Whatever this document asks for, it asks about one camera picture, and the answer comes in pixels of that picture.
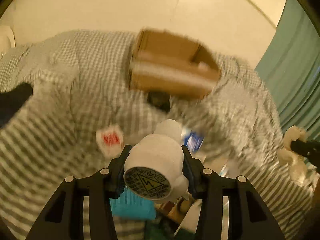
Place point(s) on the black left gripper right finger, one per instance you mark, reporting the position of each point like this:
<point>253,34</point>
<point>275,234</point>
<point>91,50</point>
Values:
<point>249,217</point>

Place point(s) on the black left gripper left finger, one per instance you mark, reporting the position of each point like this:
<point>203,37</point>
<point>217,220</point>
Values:
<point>62,217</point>

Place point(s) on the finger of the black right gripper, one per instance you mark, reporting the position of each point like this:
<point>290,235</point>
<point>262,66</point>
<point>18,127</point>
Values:
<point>308,149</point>

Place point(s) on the teal blister pack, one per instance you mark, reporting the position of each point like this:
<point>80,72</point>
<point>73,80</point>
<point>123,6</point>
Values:
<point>132,206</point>

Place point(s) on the red white sachet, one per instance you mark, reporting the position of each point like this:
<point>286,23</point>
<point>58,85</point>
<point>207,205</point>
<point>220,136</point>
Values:
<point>110,141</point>

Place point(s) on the blue white packet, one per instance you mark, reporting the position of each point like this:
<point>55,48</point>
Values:
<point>191,139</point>

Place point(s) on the white plug adapter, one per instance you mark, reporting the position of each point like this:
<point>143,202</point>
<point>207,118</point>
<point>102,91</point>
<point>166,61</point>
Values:
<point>154,167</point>

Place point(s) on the small black object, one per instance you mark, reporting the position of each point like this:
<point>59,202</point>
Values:
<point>160,100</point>

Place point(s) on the teal curtain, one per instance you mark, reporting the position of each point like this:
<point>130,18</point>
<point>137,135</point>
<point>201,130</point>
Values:
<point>290,69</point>

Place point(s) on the grey checked bed quilt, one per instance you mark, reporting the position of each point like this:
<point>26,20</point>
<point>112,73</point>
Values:
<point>80,85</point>

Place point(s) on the brown cardboard box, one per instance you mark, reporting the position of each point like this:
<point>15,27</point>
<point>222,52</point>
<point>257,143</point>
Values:
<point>174,64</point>

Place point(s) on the white tufted headboard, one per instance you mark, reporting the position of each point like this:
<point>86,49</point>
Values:
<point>7,39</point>

